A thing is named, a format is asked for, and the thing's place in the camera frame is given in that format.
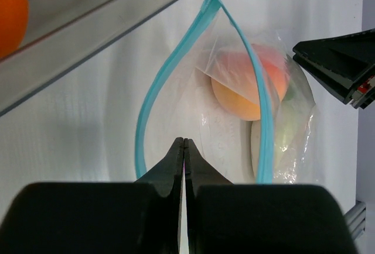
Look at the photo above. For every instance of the clear grey plastic container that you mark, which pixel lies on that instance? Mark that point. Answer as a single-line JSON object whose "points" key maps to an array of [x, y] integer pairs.
{"points": [[61, 35]]}

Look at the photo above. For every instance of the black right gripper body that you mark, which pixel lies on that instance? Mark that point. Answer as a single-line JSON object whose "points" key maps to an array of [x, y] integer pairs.
{"points": [[362, 86]]}

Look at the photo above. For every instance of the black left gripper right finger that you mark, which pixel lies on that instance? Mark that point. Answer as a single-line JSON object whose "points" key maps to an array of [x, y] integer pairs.
{"points": [[223, 217]]}

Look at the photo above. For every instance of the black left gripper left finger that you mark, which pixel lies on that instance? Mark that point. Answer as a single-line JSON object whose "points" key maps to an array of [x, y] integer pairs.
{"points": [[114, 217]]}

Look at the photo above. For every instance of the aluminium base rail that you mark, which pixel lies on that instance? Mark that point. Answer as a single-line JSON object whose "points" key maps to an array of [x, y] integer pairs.
{"points": [[356, 219]]}

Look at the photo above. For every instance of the orange fake orange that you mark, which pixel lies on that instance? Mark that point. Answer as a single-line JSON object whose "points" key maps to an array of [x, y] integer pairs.
{"points": [[14, 21]]}

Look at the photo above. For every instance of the pink fake peach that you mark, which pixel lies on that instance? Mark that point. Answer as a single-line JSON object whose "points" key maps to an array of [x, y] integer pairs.
{"points": [[234, 83]]}

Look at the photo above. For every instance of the green fake leaf piece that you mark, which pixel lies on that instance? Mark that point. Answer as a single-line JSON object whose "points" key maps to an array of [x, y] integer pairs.
{"points": [[289, 119]]}

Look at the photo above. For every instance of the white fake daikon radish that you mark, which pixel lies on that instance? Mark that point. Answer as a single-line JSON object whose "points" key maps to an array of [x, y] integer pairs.
{"points": [[262, 154]]}

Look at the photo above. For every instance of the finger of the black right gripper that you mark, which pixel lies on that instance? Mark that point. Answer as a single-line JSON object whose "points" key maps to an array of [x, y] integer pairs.
{"points": [[354, 48], [331, 81]]}

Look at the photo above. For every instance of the clear zip top bag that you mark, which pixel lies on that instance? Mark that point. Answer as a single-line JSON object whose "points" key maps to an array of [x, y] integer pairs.
{"points": [[181, 103]]}

